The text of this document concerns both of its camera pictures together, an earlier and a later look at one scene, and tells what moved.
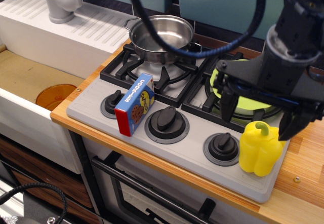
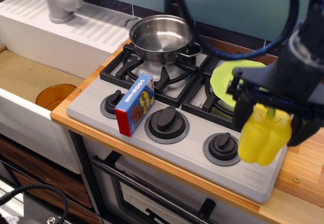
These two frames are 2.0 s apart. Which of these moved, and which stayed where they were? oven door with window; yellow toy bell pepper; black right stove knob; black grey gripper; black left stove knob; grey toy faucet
Moved: black grey gripper; yellow toy bell pepper
Stayed: black right stove knob; oven door with window; grey toy faucet; black left stove knob
